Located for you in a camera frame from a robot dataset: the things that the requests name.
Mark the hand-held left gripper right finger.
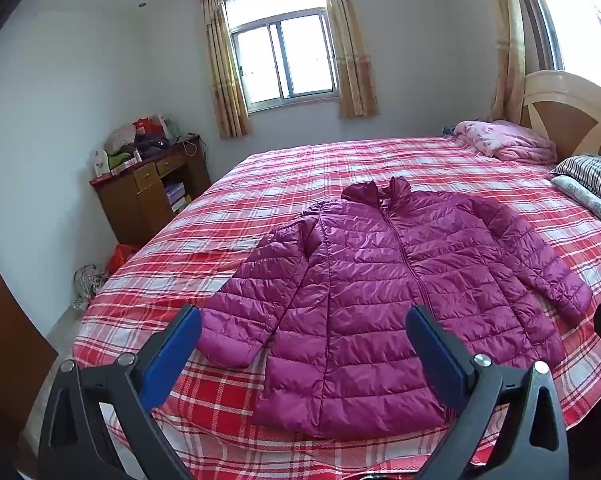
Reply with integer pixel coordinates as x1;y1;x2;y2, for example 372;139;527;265
405;305;570;480

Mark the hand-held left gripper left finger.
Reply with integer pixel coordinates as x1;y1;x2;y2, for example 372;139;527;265
38;304;204;480

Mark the magenta quilted down jacket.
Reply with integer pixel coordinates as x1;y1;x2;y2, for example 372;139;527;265
196;176;593;441

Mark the dark clothes pile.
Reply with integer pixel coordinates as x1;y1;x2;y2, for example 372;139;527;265
125;135;171;161

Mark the grey patterned bag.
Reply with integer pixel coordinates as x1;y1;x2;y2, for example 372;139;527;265
72;265;108;311

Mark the red plastic bag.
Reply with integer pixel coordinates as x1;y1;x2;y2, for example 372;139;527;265
106;244;141;275

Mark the pale floral pillow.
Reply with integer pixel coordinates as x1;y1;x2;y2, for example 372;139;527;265
550;175;601;233

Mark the striped pillow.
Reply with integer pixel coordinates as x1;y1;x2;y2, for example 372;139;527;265
550;155;601;211

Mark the stack of boxes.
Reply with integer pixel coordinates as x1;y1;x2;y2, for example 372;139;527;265
164;182;188;212

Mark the brown wooden door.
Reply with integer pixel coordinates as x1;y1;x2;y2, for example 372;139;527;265
0;230;74;441

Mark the brown wooden desk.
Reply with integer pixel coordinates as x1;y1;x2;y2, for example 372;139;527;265
90;134;212;247

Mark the red flat box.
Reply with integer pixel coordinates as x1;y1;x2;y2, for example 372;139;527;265
93;157;141;183

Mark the bed with red plaid sheet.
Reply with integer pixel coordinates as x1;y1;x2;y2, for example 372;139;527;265
73;135;601;480

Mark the white printed carton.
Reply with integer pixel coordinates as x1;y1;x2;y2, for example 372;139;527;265
91;147;112;178

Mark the pink floral quilt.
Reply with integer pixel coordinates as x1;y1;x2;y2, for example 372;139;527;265
453;120;558;163

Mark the wooden headboard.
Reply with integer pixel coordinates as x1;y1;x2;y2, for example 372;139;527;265
523;70;601;163

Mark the pale crumpled cloth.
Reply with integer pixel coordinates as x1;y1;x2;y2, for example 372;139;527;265
104;124;140;155

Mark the beige curtain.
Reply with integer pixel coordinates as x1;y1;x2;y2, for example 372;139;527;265
316;0;379;118
485;0;528;126
197;0;254;141

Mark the large side window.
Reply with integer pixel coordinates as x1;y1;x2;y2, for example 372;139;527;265
510;0;601;98

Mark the sliding window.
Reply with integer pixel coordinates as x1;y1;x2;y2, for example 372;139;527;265
224;0;341;113

